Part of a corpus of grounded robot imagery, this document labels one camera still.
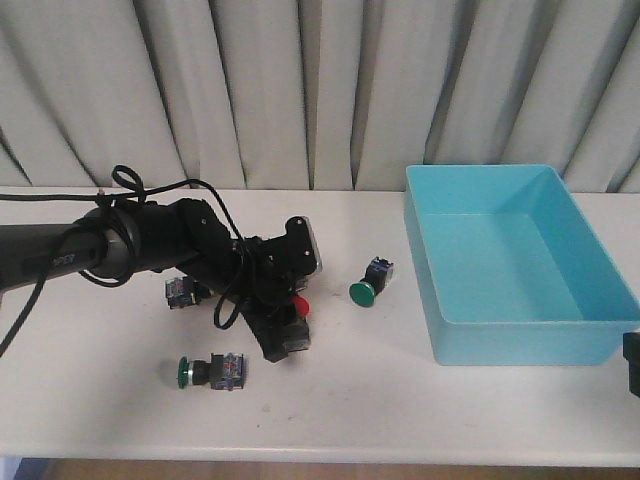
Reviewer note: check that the black gripper screen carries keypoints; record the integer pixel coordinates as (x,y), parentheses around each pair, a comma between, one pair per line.
(631,353)
(261,273)

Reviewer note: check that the red push button front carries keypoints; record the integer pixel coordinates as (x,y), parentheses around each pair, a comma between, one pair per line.
(295,328)

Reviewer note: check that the blue plastic box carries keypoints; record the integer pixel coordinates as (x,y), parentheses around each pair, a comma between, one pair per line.
(510,271)

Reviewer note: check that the green push button front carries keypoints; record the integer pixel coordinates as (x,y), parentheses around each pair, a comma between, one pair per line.
(221,372)

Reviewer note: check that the green push button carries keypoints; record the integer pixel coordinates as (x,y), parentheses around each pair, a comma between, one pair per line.
(377,275)
(221,372)

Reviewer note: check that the yellow push button lying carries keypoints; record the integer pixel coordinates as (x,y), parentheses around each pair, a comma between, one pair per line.
(181,292)

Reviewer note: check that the green push button right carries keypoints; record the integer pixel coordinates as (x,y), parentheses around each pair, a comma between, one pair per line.
(377,275)

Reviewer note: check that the grey pleated curtain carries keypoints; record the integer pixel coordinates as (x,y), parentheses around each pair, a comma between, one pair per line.
(324,95)

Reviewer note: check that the grey wrist camera screen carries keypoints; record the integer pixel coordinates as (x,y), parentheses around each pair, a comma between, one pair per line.
(315,249)

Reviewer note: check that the black cable screen-left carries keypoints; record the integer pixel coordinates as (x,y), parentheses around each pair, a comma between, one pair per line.
(124,234)

